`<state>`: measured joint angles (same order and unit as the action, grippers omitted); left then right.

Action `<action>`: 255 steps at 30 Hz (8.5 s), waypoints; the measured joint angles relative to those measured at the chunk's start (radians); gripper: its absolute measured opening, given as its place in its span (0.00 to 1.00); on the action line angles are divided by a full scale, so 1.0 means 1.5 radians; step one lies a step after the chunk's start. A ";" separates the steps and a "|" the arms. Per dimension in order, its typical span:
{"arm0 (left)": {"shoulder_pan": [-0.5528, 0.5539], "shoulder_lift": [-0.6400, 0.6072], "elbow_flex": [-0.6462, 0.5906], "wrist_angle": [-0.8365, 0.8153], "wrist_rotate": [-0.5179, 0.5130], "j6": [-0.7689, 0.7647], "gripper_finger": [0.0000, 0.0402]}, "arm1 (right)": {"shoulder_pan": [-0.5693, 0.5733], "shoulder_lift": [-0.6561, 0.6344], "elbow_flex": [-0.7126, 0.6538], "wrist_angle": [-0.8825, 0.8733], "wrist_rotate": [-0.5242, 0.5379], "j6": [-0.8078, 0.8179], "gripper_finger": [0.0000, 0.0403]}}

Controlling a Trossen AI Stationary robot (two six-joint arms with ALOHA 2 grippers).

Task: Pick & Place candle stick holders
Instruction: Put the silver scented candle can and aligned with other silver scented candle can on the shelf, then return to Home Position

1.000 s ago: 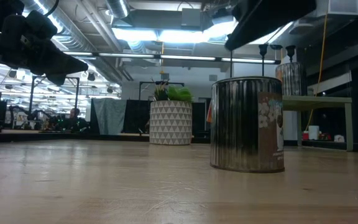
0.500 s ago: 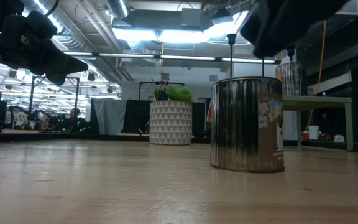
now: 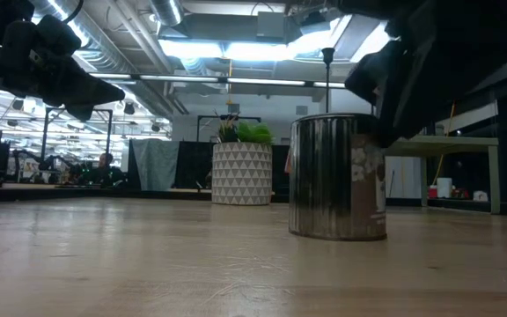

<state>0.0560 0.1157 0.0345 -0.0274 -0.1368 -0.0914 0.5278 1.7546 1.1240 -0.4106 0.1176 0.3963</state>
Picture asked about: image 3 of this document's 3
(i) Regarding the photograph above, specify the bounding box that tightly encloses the metal candle can floral label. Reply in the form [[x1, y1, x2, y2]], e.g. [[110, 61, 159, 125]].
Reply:
[[288, 113, 388, 242]]

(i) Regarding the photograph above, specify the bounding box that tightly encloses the ceiling strip light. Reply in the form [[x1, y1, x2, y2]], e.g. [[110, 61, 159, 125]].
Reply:
[[86, 72, 347, 90]]

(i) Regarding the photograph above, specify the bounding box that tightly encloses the person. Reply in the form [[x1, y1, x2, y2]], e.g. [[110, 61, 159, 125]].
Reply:
[[75, 151, 128, 187]]

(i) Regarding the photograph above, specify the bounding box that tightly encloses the black rig frame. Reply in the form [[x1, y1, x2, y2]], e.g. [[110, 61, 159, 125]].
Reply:
[[40, 107, 114, 181], [196, 114, 262, 144]]

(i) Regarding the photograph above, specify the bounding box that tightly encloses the silver ventilation duct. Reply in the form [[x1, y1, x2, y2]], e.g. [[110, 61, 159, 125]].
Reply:
[[28, 0, 184, 118]]

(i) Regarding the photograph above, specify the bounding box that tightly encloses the grey fabric cover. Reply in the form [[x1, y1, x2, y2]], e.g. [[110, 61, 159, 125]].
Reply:
[[128, 137, 180, 192]]

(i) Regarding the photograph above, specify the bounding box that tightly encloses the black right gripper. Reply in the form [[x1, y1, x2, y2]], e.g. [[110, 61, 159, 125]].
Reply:
[[344, 0, 496, 149]]

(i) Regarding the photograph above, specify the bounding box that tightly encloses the white bucket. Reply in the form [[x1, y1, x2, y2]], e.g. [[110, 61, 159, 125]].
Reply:
[[437, 176, 453, 200]]

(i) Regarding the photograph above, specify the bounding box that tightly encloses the succulent in white patterned pot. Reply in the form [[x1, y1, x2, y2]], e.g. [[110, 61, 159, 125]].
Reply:
[[211, 110, 276, 207]]

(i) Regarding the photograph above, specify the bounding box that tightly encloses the black partition panel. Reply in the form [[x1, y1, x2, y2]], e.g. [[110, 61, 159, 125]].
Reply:
[[174, 140, 215, 191]]

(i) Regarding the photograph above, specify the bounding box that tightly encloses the grey ceiling box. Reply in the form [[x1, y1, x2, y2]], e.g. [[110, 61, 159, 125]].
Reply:
[[256, 11, 286, 39]]

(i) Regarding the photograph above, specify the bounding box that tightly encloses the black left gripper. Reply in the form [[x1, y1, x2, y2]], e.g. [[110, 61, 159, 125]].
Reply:
[[0, 15, 126, 122]]

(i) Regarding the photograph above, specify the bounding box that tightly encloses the tall black candlestick holder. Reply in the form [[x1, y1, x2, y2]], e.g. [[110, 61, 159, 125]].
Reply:
[[320, 47, 336, 115]]

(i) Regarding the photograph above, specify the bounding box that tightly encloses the bright ceiling light panel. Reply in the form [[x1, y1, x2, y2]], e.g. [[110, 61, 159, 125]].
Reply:
[[158, 15, 391, 63]]

